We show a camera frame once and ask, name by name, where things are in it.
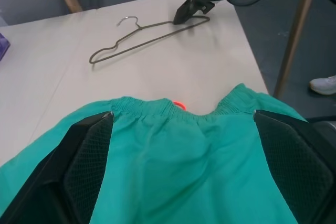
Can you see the green shorts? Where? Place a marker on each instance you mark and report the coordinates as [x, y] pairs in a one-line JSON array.
[[170, 169]]

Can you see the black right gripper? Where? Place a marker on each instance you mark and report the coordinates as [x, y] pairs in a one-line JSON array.
[[200, 2]]

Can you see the white sneaker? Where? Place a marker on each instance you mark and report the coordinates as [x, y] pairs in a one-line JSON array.
[[324, 85]]

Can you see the purple box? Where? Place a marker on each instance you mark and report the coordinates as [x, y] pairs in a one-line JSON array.
[[4, 47]]

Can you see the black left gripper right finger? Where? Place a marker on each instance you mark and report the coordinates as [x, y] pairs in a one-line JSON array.
[[294, 161]]

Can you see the dark grey rounded object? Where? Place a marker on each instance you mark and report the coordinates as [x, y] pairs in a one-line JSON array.
[[324, 125]]

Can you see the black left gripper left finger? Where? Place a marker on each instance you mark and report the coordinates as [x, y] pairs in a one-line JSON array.
[[52, 176]]

